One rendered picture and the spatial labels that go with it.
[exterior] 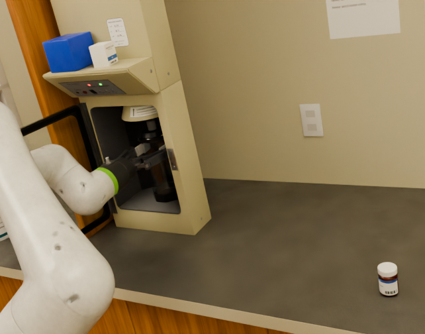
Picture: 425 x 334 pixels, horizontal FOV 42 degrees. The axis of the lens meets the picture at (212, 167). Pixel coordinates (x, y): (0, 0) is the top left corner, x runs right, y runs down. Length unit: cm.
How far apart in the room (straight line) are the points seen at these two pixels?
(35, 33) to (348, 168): 108
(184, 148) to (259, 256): 39
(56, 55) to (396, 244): 106
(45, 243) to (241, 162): 127
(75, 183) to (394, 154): 99
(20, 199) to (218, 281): 70
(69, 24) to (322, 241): 96
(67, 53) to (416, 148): 108
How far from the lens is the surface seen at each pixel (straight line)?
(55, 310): 88
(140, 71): 153
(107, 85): 161
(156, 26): 160
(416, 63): 176
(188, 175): 171
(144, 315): 166
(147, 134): 177
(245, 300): 143
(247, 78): 195
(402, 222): 168
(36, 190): 99
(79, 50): 164
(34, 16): 179
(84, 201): 153
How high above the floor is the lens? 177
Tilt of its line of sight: 22 degrees down
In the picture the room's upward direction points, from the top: 12 degrees counter-clockwise
